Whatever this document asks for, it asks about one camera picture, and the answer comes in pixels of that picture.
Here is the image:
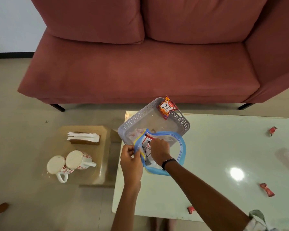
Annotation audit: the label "person's left hand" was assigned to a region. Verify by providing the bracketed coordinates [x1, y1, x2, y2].
[120, 144, 144, 188]

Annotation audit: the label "person's right forearm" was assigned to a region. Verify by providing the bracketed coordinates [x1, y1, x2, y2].
[164, 160, 251, 231]

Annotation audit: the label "clear zip bag blue rim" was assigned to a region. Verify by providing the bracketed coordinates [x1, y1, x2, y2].
[133, 128, 187, 176]

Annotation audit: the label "white mug red pattern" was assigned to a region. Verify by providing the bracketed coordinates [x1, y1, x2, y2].
[65, 150, 97, 171]
[46, 155, 75, 184]

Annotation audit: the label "pink fabric sofa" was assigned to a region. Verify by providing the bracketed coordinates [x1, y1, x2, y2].
[17, 0, 289, 112]

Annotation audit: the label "black sofa leg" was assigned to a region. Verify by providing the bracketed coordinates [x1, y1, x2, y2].
[49, 103, 66, 112]
[238, 103, 256, 111]

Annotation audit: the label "white tissues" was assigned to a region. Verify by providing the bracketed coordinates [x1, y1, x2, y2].
[67, 131, 100, 143]

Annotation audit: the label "grey patterned sleeve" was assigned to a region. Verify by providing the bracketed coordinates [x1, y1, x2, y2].
[244, 209, 275, 231]

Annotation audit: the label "grey perforated plastic basket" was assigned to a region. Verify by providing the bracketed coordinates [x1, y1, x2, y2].
[118, 97, 191, 147]

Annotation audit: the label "glass side table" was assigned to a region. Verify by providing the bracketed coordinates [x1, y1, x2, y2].
[42, 125, 122, 188]

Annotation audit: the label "black bead bracelet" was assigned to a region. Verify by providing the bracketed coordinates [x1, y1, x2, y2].
[161, 158, 177, 171]

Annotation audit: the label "person's right hand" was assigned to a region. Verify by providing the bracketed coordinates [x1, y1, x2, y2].
[150, 139, 171, 168]

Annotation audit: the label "pink sofa back cushion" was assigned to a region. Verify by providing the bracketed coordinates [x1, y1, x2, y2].
[30, 0, 145, 45]
[141, 0, 269, 44]

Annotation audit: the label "wooden tissue box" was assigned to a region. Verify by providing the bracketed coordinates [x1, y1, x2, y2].
[69, 135, 101, 145]

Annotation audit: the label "red snack packet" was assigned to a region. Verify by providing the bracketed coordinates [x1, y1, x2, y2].
[158, 96, 179, 120]

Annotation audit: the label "person's left forearm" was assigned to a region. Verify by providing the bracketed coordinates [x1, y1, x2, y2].
[110, 185, 141, 231]

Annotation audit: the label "white printed packet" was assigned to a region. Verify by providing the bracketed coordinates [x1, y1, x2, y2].
[139, 134, 159, 165]

